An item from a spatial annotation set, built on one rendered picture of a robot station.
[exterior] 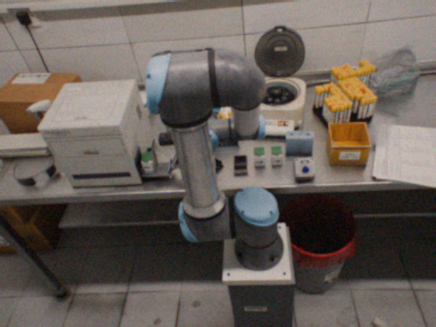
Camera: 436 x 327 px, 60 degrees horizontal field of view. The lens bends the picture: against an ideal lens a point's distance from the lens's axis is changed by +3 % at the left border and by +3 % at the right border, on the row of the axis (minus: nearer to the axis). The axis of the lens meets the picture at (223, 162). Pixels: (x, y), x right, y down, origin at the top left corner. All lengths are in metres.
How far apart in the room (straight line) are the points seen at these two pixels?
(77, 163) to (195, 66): 0.82
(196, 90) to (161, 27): 1.06
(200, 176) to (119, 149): 0.52
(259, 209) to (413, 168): 0.68
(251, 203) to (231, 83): 0.38
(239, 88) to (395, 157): 0.89
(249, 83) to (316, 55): 1.11
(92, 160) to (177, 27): 0.71
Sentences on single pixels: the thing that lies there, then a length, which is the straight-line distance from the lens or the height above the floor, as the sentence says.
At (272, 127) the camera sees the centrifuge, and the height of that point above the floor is 0.92.
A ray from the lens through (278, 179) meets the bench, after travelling 1.38.
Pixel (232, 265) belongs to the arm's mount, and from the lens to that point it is 1.15.
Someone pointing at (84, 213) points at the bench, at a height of 0.27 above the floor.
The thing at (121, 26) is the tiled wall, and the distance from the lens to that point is 1.81.
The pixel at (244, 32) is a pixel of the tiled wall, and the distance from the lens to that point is 1.74.
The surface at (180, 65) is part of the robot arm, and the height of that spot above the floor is 1.54.
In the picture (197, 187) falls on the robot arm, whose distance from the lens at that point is 0.90.
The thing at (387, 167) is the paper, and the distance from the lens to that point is 1.46.
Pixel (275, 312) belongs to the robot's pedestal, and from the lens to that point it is 1.32.
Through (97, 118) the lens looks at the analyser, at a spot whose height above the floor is 1.17.
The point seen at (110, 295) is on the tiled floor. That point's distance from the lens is 2.28.
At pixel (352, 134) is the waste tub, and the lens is 1.52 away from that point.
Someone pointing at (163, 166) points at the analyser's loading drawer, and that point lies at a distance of 1.44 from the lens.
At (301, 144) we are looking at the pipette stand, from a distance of 1.42.
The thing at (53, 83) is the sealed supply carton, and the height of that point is 1.06.
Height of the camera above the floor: 1.90
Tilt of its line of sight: 44 degrees down
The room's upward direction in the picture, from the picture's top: 8 degrees counter-clockwise
